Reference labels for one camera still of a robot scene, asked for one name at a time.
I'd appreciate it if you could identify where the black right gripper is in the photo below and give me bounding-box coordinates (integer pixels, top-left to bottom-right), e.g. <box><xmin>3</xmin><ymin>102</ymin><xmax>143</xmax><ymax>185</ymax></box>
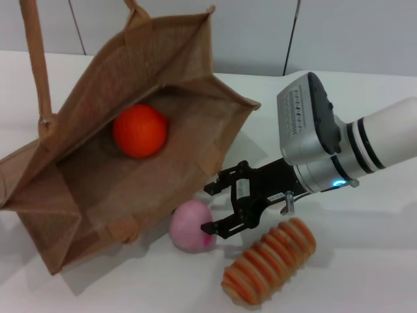
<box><xmin>200</xmin><ymin>159</ymin><xmax>307</xmax><ymax>240</ymax></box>

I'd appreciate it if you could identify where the pink peach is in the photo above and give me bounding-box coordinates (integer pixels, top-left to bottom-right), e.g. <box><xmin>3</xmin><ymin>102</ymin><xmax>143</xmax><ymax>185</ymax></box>
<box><xmin>169</xmin><ymin>199</ymin><xmax>218</xmax><ymax>254</ymax></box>

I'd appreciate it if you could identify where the orange fruit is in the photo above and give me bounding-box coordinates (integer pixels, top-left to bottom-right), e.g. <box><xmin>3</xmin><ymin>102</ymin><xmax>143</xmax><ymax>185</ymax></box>
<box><xmin>112</xmin><ymin>104</ymin><xmax>169</xmax><ymax>160</ymax></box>

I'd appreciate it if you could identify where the brown jute handbag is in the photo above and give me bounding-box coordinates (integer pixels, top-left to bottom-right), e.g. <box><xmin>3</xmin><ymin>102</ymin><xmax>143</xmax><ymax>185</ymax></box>
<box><xmin>0</xmin><ymin>0</ymin><xmax>262</xmax><ymax>276</ymax></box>

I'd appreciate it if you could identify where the orange striped bread loaf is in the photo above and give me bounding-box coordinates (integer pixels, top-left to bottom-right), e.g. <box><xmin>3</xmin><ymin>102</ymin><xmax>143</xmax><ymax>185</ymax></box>
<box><xmin>221</xmin><ymin>218</ymin><xmax>317</xmax><ymax>306</ymax></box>

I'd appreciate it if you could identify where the silver grey wrist camera box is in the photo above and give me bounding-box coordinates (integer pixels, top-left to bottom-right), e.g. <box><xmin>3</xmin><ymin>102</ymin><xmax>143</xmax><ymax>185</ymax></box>
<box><xmin>276</xmin><ymin>72</ymin><xmax>343</xmax><ymax>164</ymax></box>

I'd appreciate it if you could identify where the dark wall joint strip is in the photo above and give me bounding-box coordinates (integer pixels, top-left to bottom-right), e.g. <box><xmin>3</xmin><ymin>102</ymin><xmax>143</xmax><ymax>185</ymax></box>
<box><xmin>67</xmin><ymin>0</ymin><xmax>87</xmax><ymax>55</ymax></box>
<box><xmin>281</xmin><ymin>0</ymin><xmax>301</xmax><ymax>76</ymax></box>

